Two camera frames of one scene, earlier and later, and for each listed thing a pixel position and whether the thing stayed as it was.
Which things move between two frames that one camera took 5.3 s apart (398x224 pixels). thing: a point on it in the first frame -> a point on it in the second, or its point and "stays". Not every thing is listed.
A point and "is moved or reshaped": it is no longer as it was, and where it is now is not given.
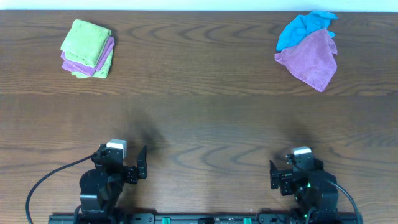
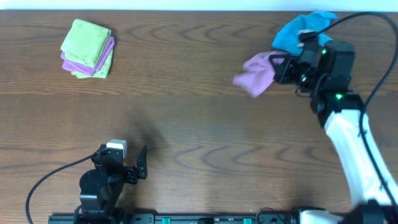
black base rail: [225, 218] stays
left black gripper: [134, 173] stays
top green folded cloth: [84, 42] stays
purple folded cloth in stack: [71, 63] stays
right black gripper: [285, 177] -> [281, 73]
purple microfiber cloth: [313, 58] is moved or reshaped
